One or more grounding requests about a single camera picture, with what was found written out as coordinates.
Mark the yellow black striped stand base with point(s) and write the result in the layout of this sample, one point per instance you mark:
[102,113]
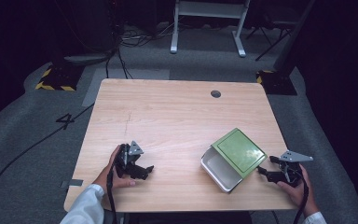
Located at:
[276,82]
[59,77]

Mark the white metal desk frame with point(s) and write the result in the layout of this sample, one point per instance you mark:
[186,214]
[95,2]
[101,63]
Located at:
[209,9]

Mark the person's left hand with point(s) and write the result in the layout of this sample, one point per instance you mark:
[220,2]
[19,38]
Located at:
[118,182]

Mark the white rectangular box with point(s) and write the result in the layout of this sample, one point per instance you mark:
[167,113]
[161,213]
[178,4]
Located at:
[219,169]

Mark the grey tape strip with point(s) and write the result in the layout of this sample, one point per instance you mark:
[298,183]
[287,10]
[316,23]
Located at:
[74,183]

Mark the black tripod stand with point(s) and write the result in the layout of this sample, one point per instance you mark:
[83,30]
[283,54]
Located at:
[273,34]

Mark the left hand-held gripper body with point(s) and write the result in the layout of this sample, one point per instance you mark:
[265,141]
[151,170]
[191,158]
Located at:
[126,157]

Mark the person's right hand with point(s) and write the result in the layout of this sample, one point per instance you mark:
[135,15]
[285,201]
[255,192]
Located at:
[301,196]

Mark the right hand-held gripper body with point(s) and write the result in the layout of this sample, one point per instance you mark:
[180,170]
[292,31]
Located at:
[292,171]

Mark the green square lid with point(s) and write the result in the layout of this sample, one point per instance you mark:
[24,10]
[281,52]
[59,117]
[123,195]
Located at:
[239,152]

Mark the grey metal stand post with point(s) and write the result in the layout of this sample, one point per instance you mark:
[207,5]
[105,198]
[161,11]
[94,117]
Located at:
[293,37]

